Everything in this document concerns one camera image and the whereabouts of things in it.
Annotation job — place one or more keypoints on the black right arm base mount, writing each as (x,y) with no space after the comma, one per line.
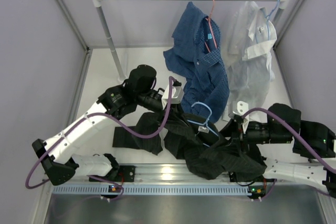
(244,181)

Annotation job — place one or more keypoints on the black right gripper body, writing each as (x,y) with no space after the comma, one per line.
(239,136)

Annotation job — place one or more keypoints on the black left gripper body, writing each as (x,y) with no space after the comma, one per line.
(171,110)

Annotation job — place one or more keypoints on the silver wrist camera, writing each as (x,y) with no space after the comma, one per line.
(237,108)
(176,96)

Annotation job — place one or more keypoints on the pink wire hanger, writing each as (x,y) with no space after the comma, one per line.
(209,19)

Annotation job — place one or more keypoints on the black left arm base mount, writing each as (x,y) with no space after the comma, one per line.
(123,173)

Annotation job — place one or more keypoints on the slotted blue-grey cable duct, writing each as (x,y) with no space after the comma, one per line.
(212,190)

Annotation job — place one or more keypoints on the black pinstriped shirt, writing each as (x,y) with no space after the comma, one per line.
(207,162)

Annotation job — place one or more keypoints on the light blue wire hanger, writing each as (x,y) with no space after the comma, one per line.
(209,133)

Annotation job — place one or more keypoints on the blue wire hanger right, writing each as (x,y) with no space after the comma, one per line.
(271,16)

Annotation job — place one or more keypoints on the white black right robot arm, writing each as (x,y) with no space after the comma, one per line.
(284,125)

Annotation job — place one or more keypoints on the aluminium rail base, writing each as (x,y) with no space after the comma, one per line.
(179,173)

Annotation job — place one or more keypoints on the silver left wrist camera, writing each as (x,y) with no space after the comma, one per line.
(176,96)

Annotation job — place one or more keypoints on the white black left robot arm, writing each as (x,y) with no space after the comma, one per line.
(57,155)

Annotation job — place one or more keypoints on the white shirt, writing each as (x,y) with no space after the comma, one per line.
(246,55)

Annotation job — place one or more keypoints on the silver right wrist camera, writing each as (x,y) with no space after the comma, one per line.
(237,108)

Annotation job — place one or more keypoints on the blue checkered shirt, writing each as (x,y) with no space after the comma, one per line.
(194,57)

